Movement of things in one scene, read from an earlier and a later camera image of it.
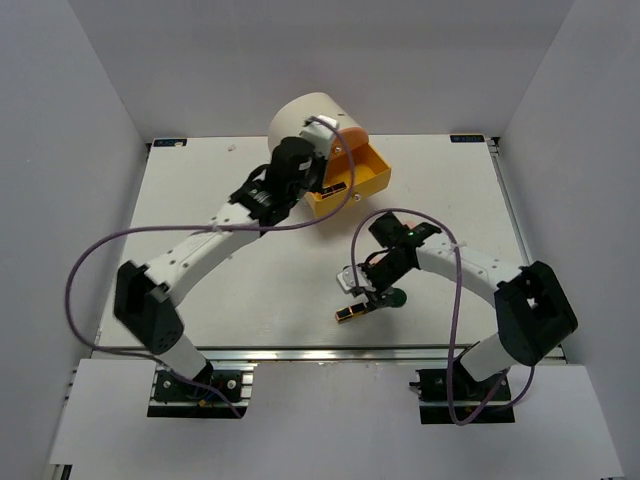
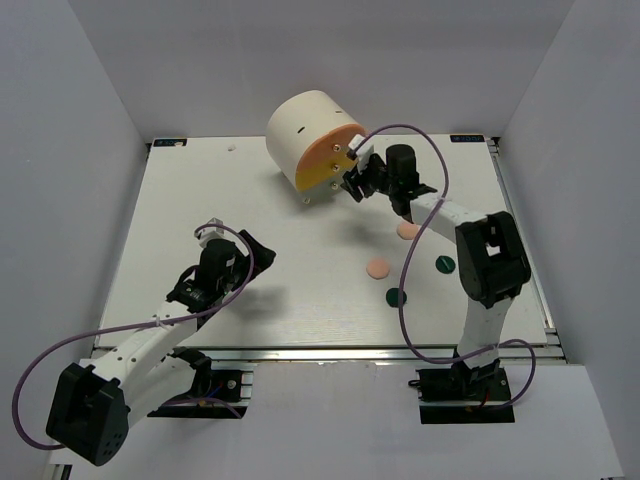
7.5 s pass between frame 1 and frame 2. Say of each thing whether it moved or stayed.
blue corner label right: stayed
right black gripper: moved
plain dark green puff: stayed
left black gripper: moved
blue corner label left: stayed
